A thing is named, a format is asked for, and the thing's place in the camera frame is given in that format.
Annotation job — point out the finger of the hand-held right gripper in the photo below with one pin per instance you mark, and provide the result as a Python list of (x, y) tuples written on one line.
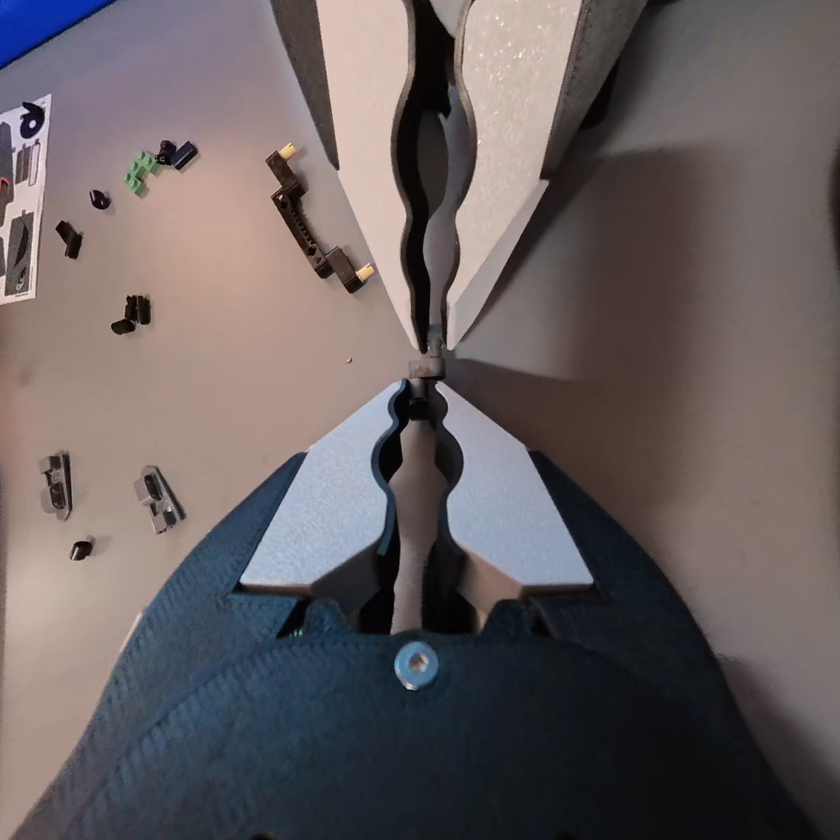
[(518, 98), (361, 98)]

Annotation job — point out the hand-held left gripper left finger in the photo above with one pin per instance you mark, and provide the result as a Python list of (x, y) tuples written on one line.
[(321, 518)]

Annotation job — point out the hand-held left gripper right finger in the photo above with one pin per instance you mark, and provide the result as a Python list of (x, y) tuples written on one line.
[(512, 518)]

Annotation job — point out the grey lego connector with axle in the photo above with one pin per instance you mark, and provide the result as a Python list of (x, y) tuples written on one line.
[(426, 367)]

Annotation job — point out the long black lego rack assembly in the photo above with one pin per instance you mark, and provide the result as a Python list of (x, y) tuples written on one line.
[(305, 226)]

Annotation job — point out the black lego brick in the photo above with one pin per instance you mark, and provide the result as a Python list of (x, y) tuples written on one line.
[(186, 155)]

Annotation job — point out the small round black lego piece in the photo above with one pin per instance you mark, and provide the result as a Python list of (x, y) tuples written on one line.
[(165, 149)]

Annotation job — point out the grey lego plate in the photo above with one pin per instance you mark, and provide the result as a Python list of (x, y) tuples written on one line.
[(159, 497), (56, 485)]

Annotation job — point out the green lego piece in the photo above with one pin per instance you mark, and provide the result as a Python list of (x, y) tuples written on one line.
[(138, 177)]

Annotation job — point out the small black lego pin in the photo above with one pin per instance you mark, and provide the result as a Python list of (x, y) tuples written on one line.
[(82, 548), (100, 199)]

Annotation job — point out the black lego connector cluster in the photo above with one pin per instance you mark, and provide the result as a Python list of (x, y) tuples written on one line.
[(134, 312)]

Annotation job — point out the black angled lego piece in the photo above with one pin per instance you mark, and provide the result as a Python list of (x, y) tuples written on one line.
[(69, 237)]

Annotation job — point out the lego sticker sheet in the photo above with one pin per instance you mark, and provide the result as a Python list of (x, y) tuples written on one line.
[(33, 190)]

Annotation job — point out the blue plastic bin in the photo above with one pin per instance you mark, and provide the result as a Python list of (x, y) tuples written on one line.
[(33, 26)]

